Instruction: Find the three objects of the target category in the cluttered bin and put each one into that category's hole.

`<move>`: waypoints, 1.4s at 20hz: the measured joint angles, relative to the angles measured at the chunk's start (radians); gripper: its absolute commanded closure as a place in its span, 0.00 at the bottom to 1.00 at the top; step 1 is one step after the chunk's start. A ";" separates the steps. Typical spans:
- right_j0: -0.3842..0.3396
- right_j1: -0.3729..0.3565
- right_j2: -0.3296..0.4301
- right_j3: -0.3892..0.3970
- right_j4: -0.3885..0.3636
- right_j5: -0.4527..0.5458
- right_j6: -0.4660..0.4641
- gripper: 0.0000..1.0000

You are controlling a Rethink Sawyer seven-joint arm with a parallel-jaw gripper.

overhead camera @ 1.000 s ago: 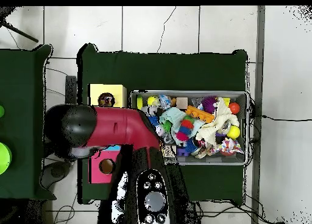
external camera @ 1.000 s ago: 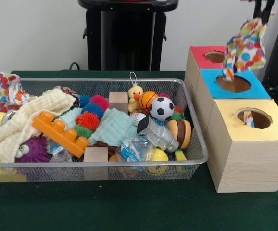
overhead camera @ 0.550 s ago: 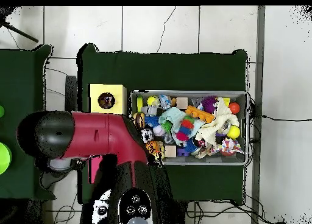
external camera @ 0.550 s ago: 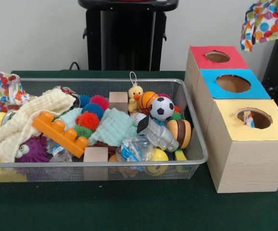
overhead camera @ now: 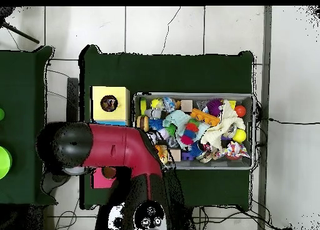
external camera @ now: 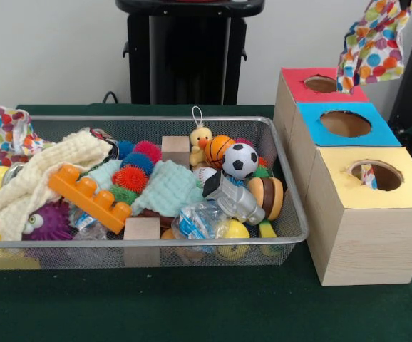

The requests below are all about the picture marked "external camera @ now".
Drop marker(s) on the small wooden cube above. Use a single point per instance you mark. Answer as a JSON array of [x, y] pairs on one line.
[[175, 149]]

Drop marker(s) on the orange plastic building block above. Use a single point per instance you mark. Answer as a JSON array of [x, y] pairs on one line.
[[92, 199]]

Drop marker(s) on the cream waffle cloth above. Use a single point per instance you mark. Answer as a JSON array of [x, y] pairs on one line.
[[24, 185]]

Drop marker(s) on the toy hamburger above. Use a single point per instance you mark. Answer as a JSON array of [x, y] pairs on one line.
[[267, 196]]

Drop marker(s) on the yellow rubber duck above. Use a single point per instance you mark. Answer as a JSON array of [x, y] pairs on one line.
[[200, 142]]

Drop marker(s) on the small orange basketball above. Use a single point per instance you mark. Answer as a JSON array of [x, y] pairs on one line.
[[215, 151]]

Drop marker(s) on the colourful dotted cloth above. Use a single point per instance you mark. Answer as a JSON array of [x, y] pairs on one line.
[[10, 128], [369, 176], [377, 46]]

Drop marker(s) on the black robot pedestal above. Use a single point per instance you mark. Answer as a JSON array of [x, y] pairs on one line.
[[191, 53]]

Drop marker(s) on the mint green waffle cloth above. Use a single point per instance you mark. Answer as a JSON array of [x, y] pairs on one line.
[[170, 192]]

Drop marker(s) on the wooden box with three holes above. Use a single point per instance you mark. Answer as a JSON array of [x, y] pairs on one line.
[[370, 242]]

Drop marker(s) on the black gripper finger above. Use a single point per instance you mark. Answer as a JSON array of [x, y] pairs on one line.
[[404, 3]]

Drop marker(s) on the small black white soccer ball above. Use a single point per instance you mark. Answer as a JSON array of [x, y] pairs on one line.
[[240, 161]]

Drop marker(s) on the silver plastic toy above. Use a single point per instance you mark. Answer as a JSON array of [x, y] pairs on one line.
[[234, 201]]

